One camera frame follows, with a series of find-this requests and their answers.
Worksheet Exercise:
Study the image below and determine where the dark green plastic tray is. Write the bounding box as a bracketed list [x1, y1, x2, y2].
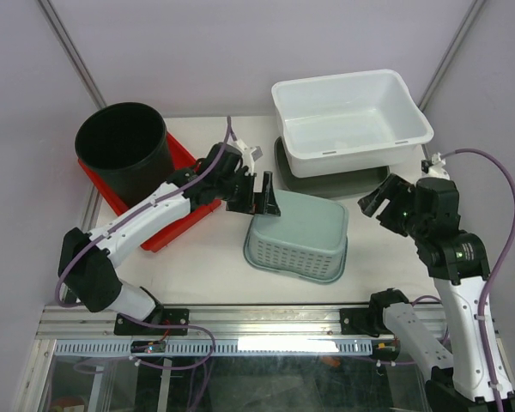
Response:
[275, 137, 391, 199]

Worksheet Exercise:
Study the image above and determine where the light teal perforated basket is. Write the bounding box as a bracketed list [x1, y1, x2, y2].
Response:
[243, 190, 349, 285]

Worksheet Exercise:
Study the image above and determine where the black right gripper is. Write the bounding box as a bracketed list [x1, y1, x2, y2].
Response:
[359, 173, 427, 239]

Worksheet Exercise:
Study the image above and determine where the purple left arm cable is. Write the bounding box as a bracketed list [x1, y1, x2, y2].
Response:
[53, 115, 241, 308]

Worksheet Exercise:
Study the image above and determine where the aluminium mounting rail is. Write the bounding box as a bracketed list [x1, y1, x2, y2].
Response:
[37, 303, 417, 341]

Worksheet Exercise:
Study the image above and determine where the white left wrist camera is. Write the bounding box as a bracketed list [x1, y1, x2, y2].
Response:
[233, 139, 263, 171]

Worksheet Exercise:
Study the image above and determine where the white slotted cable duct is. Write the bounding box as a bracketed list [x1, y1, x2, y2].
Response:
[55, 336, 373, 357]

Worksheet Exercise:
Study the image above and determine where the black round bucket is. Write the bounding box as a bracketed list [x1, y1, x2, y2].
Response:
[75, 102, 175, 208]

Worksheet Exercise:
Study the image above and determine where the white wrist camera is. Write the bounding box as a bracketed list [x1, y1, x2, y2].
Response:
[421, 153, 450, 180]
[233, 139, 263, 171]

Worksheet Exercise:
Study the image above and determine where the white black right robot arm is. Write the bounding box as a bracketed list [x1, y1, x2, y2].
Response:
[358, 174, 515, 411]

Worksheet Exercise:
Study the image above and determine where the red plastic tray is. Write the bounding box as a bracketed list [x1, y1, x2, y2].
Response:
[78, 132, 221, 252]

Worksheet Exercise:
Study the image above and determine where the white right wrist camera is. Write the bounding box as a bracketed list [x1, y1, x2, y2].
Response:
[421, 153, 450, 180]

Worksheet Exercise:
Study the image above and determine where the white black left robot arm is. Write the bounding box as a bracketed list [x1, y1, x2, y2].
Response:
[58, 140, 281, 334]

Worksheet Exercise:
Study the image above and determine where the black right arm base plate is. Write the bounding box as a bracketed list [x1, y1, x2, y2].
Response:
[339, 307, 392, 338]

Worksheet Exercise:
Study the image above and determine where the white plastic tub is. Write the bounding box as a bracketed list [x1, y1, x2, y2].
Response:
[271, 69, 434, 179]

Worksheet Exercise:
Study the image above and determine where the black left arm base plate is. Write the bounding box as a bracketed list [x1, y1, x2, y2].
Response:
[113, 306, 190, 337]

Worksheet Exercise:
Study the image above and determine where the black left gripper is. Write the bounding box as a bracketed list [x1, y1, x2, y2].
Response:
[216, 169, 279, 216]

